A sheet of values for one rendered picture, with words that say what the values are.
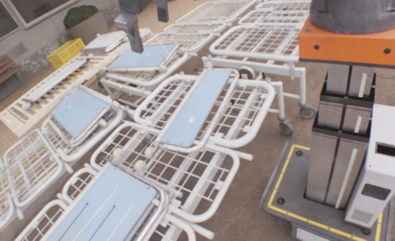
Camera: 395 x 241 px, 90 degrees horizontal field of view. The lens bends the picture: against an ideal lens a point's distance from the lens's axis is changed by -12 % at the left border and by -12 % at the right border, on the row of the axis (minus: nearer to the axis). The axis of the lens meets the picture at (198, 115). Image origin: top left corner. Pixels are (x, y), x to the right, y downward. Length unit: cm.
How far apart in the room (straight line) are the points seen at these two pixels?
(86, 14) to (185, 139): 550
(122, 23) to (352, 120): 66
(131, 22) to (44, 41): 660
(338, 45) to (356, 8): 6
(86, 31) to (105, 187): 529
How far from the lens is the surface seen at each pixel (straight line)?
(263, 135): 178
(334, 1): 39
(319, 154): 88
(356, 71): 66
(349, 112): 73
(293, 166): 126
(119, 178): 115
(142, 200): 102
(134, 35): 52
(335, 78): 68
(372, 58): 41
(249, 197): 150
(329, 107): 73
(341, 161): 88
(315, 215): 114
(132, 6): 48
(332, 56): 41
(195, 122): 123
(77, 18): 624
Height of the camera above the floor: 133
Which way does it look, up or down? 39 degrees down
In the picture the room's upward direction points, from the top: 22 degrees counter-clockwise
